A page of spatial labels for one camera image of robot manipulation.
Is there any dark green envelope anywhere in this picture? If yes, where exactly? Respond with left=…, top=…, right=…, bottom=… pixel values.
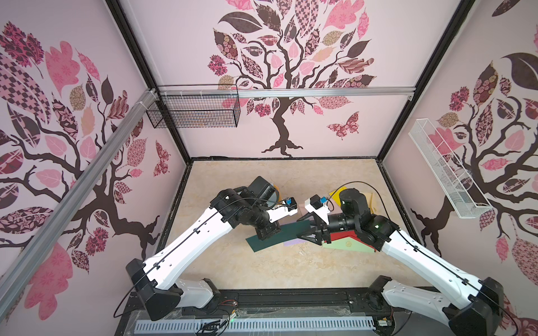
left=246, top=221, right=310, bottom=253

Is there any purple envelope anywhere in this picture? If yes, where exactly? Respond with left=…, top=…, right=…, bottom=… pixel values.
left=283, top=239, right=305, bottom=246

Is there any yellow plastic storage box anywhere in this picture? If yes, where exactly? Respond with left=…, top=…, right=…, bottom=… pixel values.
left=270, top=185, right=281, bottom=203

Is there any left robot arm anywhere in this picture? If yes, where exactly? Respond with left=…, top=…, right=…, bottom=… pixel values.
left=126, top=176, right=298, bottom=321

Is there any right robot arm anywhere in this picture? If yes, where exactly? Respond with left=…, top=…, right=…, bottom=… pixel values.
left=298, top=188, right=504, bottom=335

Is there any pink envelope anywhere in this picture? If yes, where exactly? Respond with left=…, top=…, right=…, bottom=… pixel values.
left=278, top=212, right=301, bottom=223

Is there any yellow envelope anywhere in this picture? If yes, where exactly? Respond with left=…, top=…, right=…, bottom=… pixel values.
left=329, top=186, right=347, bottom=205

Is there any red envelope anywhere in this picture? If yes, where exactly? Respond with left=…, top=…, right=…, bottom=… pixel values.
left=331, top=231, right=372, bottom=251

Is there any light green envelope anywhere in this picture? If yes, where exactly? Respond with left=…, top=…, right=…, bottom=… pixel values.
left=322, top=237, right=375, bottom=253

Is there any beige envelope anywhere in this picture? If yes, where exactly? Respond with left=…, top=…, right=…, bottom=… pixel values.
left=364, top=193, right=374, bottom=207

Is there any aluminium rail back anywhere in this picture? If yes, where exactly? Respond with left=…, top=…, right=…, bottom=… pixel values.
left=160, top=87, right=416, bottom=99

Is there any aluminium rail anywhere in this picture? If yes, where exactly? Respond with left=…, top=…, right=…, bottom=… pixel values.
left=1, top=88, right=158, bottom=320
left=160, top=87, right=416, bottom=99

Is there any black wire basket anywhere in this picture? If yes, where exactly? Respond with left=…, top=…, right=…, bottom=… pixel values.
left=147, top=84, right=241, bottom=130

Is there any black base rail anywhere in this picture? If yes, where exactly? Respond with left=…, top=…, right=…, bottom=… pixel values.
left=113, top=285, right=480, bottom=336

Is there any white cable duct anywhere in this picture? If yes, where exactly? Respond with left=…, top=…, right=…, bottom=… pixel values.
left=133, top=316, right=375, bottom=335

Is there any white wire shelf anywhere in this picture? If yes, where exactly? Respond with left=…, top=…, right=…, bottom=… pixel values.
left=409, top=118, right=493, bottom=219

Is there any aluminium rail left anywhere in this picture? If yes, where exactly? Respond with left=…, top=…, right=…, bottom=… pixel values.
left=1, top=88, right=158, bottom=320

